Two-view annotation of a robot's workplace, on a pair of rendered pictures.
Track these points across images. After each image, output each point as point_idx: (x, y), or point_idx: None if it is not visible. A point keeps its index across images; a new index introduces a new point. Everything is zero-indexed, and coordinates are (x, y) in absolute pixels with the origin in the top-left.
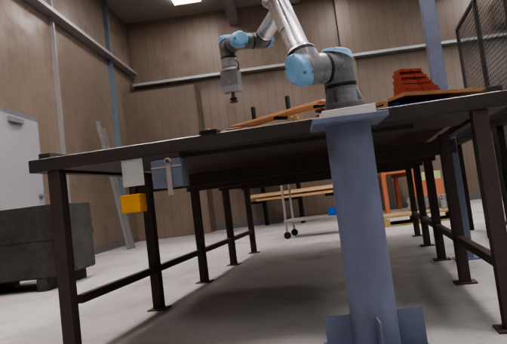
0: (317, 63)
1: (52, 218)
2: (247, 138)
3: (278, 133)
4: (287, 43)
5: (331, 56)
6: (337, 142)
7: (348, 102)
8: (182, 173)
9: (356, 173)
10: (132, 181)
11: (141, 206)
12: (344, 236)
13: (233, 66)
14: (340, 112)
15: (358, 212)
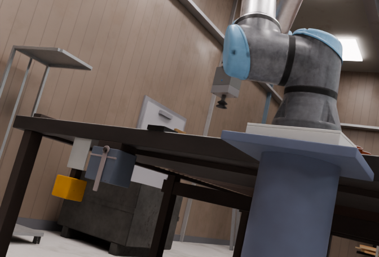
0: (260, 44)
1: (9, 177)
2: (192, 148)
3: (228, 152)
4: (241, 13)
5: (296, 40)
6: (261, 182)
7: (300, 122)
8: (117, 170)
9: (271, 247)
10: (75, 162)
11: (70, 193)
12: None
13: None
14: (275, 132)
15: None
